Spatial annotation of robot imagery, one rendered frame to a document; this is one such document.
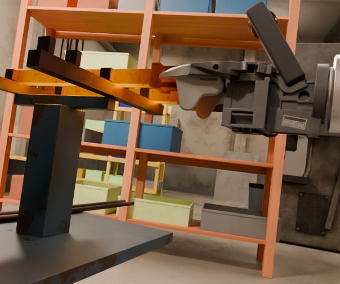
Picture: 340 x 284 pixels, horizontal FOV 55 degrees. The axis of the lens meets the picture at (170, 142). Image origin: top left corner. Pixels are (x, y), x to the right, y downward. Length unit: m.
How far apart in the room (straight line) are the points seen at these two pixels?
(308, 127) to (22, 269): 0.37
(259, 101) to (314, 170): 4.22
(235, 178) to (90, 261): 8.84
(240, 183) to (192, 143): 1.86
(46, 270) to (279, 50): 0.38
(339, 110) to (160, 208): 2.80
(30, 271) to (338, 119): 0.38
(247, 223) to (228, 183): 6.19
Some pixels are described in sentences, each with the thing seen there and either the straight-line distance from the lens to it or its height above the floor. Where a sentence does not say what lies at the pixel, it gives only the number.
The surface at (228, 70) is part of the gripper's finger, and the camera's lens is 0.40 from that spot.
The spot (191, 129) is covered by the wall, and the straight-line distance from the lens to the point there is 9.86.
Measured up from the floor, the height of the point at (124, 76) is 1.00.
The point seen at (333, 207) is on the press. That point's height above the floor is 0.55.
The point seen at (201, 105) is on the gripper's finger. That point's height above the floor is 0.97.
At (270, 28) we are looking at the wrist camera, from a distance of 0.44.
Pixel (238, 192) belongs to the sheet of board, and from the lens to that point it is 9.19.
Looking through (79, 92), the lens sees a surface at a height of 1.01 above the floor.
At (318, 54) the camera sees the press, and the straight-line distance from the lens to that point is 4.55.
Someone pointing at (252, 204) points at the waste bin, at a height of 0.18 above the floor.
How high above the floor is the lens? 0.89
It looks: 3 degrees up
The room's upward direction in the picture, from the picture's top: 7 degrees clockwise
